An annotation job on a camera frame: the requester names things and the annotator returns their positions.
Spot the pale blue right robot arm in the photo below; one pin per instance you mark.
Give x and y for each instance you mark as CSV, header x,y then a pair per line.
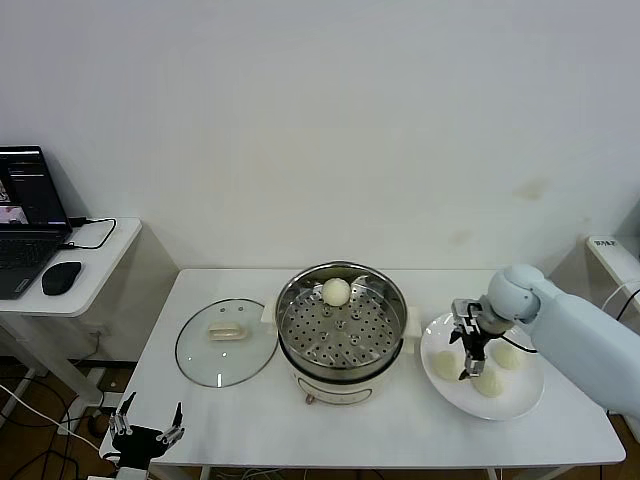
x,y
575,330

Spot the white steamed baozi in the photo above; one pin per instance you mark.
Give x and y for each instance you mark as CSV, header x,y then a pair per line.
x,y
444,365
335,292
487,385
510,359

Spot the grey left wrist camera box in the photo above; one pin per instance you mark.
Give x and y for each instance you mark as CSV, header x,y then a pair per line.
x,y
133,473

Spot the black computer mouse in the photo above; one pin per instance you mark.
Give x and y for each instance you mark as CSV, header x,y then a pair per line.
x,y
61,278

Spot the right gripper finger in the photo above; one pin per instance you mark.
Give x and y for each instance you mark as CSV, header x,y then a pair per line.
x,y
456,335
474,366

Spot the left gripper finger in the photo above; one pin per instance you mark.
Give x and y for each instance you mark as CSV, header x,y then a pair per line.
x,y
172,434
122,422

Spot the white desk with label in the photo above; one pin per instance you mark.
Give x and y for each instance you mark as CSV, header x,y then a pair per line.
x,y
612,255

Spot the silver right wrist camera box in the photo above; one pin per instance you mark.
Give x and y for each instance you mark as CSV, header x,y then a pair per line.
x,y
464,307

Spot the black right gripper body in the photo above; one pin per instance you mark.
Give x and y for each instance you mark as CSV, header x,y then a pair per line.
x,y
477,340

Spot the stainless steel steamer basket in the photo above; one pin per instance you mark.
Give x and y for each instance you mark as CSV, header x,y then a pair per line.
x,y
380,325

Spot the black laptop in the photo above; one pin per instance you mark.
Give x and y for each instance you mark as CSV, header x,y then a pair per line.
x,y
25,250

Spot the cream electric cooking pot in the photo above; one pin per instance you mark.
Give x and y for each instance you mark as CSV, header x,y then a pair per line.
x,y
340,390

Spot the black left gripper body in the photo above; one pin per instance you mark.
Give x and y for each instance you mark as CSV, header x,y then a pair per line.
x,y
140,445

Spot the white wall outlet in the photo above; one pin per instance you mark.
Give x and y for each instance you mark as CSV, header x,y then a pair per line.
x,y
98,332

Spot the white side table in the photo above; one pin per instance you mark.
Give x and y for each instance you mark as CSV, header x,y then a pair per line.
x,y
100,270

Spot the white round plate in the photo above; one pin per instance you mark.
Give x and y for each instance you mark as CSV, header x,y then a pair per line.
x,y
450,395

